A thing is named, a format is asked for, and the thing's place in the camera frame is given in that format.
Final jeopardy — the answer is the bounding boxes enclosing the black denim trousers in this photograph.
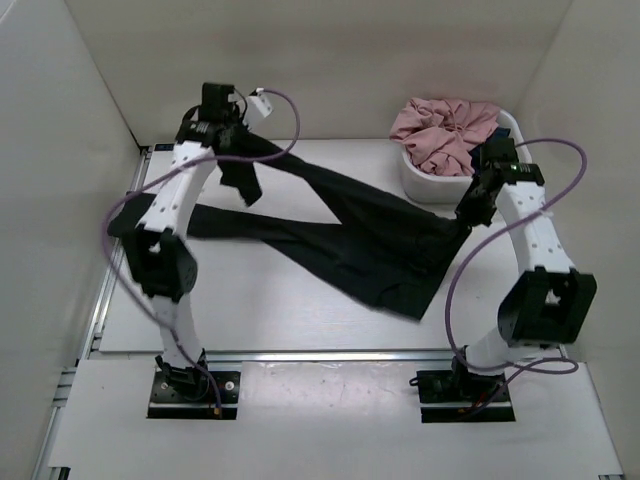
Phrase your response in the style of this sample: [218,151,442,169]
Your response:
[107,124,474,322]

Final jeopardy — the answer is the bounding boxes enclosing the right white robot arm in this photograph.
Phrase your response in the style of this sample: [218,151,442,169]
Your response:
[449,138,597,400]

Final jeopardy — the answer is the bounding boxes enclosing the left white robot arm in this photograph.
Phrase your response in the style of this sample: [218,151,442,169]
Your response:
[122,83,243,400]

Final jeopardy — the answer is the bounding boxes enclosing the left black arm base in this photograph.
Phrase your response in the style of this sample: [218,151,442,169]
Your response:
[147,355,241,420]

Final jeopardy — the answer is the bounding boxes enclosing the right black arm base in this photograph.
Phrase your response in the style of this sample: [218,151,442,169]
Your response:
[409,370,516,424]

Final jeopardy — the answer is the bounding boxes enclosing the dark blue garment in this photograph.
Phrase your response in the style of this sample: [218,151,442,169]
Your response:
[469,126,511,175]

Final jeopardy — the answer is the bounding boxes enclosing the pink garment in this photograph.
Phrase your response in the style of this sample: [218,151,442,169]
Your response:
[389,97,501,177]

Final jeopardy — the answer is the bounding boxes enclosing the white plastic laundry tub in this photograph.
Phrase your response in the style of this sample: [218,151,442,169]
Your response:
[397,110,532,204]

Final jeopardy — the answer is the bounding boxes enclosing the white front cover panel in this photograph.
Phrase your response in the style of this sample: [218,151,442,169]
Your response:
[49,360,622,479]

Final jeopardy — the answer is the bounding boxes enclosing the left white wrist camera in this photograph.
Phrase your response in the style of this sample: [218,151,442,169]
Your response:
[243,88,273,129]

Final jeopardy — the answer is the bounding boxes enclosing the front aluminium rail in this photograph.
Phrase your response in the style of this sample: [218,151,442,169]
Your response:
[74,349,569,365]

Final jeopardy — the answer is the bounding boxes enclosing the left aluminium rail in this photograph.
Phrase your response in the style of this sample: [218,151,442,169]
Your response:
[29,144,154,471]

